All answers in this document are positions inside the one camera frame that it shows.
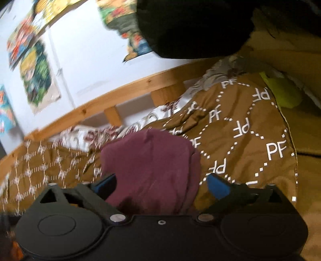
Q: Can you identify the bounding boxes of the maroon long-sleeve shirt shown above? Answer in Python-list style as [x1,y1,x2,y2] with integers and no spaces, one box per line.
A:
[100,129,201,215]

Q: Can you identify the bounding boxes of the white floral bed sheet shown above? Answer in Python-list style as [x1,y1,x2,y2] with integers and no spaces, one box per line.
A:
[49,55,238,152]

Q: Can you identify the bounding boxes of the brown PF-print duvet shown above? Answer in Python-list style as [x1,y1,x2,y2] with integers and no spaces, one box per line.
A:
[1,74,298,214]

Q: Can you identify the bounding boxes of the blue poster at left edge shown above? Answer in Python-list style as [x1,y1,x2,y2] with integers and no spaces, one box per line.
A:
[0,85,16,135]

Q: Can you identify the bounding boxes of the yellow-green cloth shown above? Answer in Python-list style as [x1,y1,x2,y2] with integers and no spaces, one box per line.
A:
[260,70,303,109]

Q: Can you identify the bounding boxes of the green cartoon wall poster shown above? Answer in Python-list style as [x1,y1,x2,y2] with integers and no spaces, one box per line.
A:
[19,40,61,114]

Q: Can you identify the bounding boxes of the red cartoon wall poster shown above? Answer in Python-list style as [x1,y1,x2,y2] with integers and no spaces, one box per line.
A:
[7,10,37,69]

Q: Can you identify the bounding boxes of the colourful wall poster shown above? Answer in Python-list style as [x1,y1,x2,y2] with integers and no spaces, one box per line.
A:
[97,0,152,62]

